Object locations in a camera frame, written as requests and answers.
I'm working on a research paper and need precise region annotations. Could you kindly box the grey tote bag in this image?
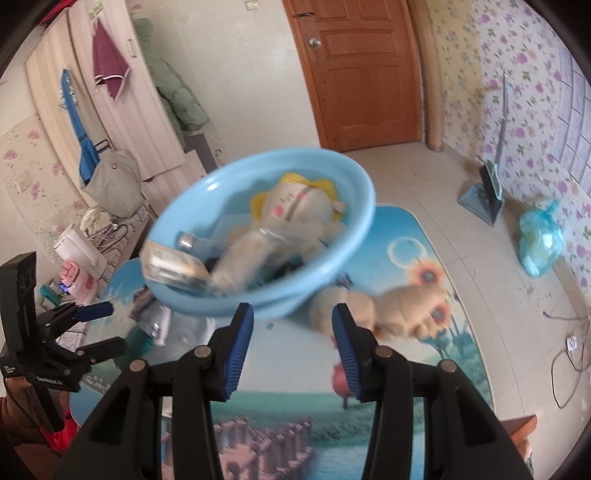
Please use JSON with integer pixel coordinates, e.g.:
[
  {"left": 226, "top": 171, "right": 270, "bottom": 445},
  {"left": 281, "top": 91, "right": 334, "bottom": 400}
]
[{"left": 79, "top": 148, "right": 143, "bottom": 217}]

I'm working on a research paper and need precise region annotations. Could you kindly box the pale wooden wardrobe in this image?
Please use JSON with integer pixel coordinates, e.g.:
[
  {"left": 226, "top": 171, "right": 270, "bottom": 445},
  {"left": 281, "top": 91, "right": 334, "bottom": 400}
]
[{"left": 25, "top": 0, "right": 208, "bottom": 217}]

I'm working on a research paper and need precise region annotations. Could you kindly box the maroon towel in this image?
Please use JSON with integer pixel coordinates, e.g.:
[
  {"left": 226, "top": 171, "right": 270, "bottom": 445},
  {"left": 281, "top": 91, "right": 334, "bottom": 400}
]
[{"left": 91, "top": 21, "right": 131, "bottom": 101}]

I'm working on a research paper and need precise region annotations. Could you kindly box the beige plush dog toy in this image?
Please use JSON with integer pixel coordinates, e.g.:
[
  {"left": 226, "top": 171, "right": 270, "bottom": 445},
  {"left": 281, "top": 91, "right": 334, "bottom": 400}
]
[{"left": 308, "top": 282, "right": 451, "bottom": 344}]

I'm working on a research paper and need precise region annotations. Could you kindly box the clear plastic bottle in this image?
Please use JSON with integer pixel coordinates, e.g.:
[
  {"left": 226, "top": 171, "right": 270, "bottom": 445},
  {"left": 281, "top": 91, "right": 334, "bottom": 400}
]
[{"left": 178, "top": 231, "right": 227, "bottom": 257}]

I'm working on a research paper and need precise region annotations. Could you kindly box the light blue plastic bag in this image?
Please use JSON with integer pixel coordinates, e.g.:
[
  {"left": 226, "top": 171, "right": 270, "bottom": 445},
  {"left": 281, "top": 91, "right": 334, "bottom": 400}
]
[{"left": 518, "top": 199, "right": 565, "bottom": 278}]

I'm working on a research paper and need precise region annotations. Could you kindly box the red cloth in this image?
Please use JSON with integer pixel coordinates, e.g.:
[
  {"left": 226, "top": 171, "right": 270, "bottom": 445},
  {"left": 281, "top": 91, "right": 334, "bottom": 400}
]
[{"left": 39, "top": 406, "right": 77, "bottom": 455}]

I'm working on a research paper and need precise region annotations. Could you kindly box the grey dustpan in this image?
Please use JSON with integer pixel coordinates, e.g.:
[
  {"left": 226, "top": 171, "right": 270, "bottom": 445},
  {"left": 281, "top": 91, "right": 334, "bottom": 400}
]
[{"left": 458, "top": 71, "right": 511, "bottom": 227}]

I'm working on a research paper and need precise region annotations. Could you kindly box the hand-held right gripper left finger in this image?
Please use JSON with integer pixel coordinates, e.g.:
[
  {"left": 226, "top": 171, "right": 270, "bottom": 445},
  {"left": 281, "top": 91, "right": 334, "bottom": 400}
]
[{"left": 60, "top": 302, "right": 256, "bottom": 480}]

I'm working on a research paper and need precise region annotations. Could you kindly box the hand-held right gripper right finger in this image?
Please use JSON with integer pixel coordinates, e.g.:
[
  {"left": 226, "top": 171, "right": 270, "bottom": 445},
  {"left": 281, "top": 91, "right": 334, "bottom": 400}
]
[{"left": 331, "top": 302, "right": 536, "bottom": 480}]

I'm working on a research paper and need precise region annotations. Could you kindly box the wooden stool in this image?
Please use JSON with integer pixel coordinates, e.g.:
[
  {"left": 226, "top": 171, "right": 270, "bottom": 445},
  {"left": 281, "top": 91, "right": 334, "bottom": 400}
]
[{"left": 501, "top": 414, "right": 539, "bottom": 462}]

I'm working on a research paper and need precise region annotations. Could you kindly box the white electric kettle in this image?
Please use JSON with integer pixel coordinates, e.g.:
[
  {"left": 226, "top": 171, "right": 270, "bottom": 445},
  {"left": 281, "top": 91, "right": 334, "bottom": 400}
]
[{"left": 53, "top": 225, "right": 109, "bottom": 278}]

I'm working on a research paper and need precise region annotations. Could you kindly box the white snack packet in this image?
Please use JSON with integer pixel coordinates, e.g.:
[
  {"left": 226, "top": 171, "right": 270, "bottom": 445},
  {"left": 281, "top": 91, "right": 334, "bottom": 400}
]
[{"left": 131, "top": 288, "right": 174, "bottom": 347}]

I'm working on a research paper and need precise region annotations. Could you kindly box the brown wooden door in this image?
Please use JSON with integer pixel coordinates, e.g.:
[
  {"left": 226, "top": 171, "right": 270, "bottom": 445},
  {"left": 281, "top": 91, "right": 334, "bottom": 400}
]
[{"left": 281, "top": 0, "right": 423, "bottom": 153}]

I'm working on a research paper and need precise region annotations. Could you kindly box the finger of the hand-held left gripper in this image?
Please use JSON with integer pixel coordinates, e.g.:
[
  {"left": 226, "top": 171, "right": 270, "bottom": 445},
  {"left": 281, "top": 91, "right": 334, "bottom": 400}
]
[
  {"left": 60, "top": 337, "right": 126, "bottom": 368},
  {"left": 39, "top": 301, "right": 115, "bottom": 340}
]

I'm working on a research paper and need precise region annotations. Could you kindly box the person's left hand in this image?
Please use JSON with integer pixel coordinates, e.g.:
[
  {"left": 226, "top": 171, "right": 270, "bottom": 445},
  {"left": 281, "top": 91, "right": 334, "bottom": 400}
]
[{"left": 4, "top": 376, "right": 35, "bottom": 411}]

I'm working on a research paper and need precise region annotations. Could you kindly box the light blue plastic basin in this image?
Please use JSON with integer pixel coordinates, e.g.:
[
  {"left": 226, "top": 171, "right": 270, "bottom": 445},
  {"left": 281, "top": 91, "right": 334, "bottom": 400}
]
[{"left": 141, "top": 148, "right": 376, "bottom": 320}]

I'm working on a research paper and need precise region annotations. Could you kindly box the white face product box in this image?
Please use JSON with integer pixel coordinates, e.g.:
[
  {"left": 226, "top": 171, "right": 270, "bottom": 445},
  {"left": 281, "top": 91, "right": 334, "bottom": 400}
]
[{"left": 140, "top": 241, "right": 211, "bottom": 292}]

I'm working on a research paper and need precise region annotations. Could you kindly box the person's left forearm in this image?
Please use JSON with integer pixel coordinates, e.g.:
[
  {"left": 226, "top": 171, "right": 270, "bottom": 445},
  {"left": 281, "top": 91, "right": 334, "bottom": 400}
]
[{"left": 0, "top": 397, "right": 61, "bottom": 462}]

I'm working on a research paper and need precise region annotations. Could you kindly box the pink small appliance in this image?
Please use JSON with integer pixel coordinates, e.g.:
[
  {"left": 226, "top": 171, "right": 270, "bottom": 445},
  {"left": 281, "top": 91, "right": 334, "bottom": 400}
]
[{"left": 59, "top": 259, "right": 98, "bottom": 305}]

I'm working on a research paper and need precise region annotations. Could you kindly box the round-faced plush doll yellow mesh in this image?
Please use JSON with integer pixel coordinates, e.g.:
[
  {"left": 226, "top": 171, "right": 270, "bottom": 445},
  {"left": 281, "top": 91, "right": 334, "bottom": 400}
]
[{"left": 249, "top": 172, "right": 349, "bottom": 245}]

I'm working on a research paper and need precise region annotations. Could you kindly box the green quilt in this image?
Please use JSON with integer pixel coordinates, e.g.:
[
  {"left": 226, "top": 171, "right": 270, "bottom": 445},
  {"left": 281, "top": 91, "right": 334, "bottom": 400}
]
[{"left": 134, "top": 17, "right": 209, "bottom": 132}]

